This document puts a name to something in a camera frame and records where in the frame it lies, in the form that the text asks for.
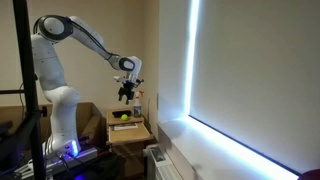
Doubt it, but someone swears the white roller window blind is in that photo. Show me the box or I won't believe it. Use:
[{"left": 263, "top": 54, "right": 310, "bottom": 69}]
[{"left": 188, "top": 0, "right": 320, "bottom": 177}]

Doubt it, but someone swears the white wall heater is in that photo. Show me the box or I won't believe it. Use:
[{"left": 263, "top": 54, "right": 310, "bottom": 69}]
[{"left": 145, "top": 145, "right": 184, "bottom": 180}]

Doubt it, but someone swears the light wooden side table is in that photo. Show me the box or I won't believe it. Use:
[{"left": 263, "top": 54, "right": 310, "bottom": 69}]
[{"left": 105, "top": 107, "right": 155, "bottom": 148}]

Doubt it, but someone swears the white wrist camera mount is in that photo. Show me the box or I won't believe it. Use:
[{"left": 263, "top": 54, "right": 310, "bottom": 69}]
[{"left": 113, "top": 75, "right": 145, "bottom": 86}]

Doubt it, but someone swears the black tripod stand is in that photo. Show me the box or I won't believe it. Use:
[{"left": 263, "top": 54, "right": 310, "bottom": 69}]
[{"left": 0, "top": 0, "right": 48, "bottom": 180}]

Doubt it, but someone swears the white spray bottle red trigger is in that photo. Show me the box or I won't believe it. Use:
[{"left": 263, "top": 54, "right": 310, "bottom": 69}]
[{"left": 132, "top": 90, "right": 145, "bottom": 118}]

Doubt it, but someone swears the brown cardboard box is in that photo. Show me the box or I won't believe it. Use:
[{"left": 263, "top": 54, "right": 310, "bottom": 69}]
[{"left": 0, "top": 101, "right": 108, "bottom": 148}]

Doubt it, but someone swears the silver robot base platform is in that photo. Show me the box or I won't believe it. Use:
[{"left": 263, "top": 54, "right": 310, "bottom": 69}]
[{"left": 13, "top": 146, "right": 100, "bottom": 180}]

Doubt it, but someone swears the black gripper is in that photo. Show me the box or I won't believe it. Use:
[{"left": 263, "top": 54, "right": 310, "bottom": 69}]
[{"left": 117, "top": 81, "right": 138, "bottom": 105}]

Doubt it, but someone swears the black plastic tray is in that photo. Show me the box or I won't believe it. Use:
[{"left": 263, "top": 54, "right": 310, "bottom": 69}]
[{"left": 112, "top": 110, "right": 132, "bottom": 119}]

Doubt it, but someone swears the dark purple round object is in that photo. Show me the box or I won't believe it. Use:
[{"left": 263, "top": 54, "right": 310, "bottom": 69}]
[{"left": 297, "top": 168, "right": 320, "bottom": 180}]

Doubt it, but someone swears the printed paper booklet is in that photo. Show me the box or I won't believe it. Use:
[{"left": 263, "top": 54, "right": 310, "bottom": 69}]
[{"left": 112, "top": 122, "right": 139, "bottom": 131}]

